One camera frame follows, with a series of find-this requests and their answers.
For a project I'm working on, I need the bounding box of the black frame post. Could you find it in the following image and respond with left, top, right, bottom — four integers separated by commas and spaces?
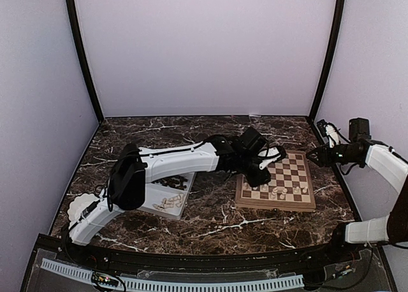
308, 0, 346, 123
65, 0, 105, 124

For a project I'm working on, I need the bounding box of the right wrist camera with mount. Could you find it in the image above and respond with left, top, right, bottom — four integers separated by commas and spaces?
316, 119, 340, 148

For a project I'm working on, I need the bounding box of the white scalloped ceramic bowl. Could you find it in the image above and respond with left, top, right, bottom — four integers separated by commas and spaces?
67, 193, 99, 226

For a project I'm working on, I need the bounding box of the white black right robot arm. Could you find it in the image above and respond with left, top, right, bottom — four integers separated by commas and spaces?
307, 117, 407, 263

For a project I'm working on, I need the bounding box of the wooden chess board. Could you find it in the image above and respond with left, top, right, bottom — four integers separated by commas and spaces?
235, 150, 316, 212

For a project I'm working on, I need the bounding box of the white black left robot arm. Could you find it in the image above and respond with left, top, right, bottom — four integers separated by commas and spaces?
61, 133, 286, 264

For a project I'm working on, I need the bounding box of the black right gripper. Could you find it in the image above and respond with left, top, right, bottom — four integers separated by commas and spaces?
307, 142, 360, 168

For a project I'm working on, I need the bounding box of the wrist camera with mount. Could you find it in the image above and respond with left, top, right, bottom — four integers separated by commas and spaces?
316, 119, 340, 148
258, 145, 287, 170

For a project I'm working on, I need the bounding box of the black right frame post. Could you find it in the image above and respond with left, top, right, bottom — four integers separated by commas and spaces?
308, 0, 346, 123

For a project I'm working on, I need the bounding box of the white slotted cable duct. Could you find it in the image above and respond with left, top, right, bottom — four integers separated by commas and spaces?
40, 258, 304, 291

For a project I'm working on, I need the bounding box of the cream white chess queen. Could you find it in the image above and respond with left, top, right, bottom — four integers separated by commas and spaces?
279, 188, 288, 200

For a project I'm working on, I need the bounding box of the black left frame post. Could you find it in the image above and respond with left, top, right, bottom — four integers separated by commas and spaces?
65, 0, 105, 124

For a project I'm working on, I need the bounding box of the black curved front rail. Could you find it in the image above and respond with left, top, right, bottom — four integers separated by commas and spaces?
57, 233, 373, 274

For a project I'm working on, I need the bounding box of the dark brown chess piece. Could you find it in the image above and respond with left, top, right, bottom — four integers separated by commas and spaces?
159, 175, 188, 190

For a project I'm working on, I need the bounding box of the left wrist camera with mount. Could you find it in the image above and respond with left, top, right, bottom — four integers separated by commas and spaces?
258, 145, 287, 170

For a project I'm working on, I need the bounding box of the white divided plastic tray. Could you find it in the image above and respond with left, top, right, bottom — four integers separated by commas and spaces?
138, 173, 196, 220

